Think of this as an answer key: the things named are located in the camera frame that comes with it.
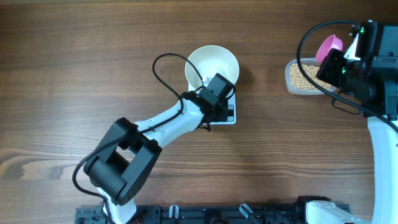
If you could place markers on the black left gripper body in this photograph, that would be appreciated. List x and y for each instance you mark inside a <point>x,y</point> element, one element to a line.
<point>221,111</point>

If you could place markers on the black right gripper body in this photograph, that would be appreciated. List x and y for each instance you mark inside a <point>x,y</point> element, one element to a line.
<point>340,71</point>

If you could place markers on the pink plastic measuring scoop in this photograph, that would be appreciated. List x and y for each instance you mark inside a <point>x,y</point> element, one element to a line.
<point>331,42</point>

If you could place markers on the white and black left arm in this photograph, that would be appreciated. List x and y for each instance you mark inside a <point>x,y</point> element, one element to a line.
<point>124,158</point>

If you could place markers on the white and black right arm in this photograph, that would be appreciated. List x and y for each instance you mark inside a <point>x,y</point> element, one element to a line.
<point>366,76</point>

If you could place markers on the white digital kitchen scale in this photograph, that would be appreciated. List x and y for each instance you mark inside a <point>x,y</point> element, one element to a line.
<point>231,112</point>

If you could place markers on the white round bowl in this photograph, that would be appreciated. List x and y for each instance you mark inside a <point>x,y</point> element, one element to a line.
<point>210,60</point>

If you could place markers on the pile of soybeans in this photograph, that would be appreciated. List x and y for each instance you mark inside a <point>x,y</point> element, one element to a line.
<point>300,82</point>

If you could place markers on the clear plastic container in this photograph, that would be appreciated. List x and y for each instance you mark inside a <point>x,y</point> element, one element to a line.
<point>295,91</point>

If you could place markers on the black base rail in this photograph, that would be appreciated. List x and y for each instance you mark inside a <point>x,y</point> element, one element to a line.
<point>245,213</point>

